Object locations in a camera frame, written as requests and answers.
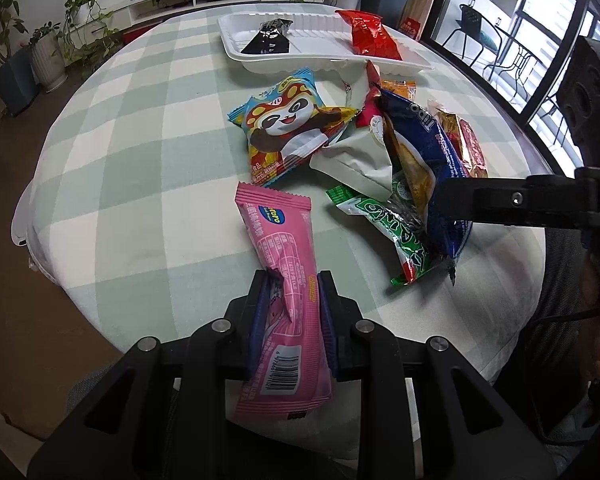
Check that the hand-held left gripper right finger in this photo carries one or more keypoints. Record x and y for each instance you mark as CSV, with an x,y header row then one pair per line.
x,y
327,320

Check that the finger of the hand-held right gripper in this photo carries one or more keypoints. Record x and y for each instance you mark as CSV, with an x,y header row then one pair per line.
x,y
495,200

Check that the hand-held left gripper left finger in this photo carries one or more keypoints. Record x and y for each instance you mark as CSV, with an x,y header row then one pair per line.
x,y
260,310

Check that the pink snack packet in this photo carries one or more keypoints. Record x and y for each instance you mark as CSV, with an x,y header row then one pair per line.
x,y
285,240

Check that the blue snack packet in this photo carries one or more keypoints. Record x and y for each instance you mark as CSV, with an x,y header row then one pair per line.
x,y
430,135

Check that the green snack packet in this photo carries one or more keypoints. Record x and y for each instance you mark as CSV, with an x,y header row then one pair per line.
x,y
380,215

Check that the white silver snack packet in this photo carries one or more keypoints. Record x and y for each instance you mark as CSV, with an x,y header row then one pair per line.
x,y
360,160

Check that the orange snack packet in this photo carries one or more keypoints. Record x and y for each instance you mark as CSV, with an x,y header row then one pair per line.
x,y
400,89

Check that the panda print snack packet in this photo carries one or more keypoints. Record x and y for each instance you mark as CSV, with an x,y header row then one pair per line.
x,y
285,120

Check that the white plastic tray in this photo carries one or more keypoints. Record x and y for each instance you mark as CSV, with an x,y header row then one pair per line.
x,y
315,40

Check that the black metal chair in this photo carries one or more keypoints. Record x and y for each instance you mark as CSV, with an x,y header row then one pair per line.
x,y
562,117

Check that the small red foil snack packet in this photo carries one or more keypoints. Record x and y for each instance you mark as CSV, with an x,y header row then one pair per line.
x,y
472,152

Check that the brown yellow snack packet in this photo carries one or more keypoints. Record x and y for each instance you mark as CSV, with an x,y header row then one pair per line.
x,y
445,120

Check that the black metal balcony table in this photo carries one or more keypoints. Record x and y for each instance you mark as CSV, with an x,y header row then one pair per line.
x,y
517,57

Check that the black chair teal cushion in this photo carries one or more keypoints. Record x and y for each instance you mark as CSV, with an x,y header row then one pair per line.
x,y
472,22

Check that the red gift box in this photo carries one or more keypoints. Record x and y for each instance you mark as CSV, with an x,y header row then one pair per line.
x,y
411,27

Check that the large red snack packet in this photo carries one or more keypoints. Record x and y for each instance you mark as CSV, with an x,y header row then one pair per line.
x,y
372,35

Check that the black snack packet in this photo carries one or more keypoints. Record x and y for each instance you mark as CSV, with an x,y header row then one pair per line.
x,y
267,42

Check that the red low box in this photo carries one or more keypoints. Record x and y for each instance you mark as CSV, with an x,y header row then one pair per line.
x,y
137,36

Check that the potted plant white ribbed pot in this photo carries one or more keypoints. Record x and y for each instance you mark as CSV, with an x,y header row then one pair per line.
x,y
47,65

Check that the potted plant dark blue pot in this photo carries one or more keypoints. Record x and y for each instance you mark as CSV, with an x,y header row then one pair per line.
x,y
15,85

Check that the trailing green plant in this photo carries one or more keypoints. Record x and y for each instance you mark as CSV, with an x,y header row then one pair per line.
x,y
85,5

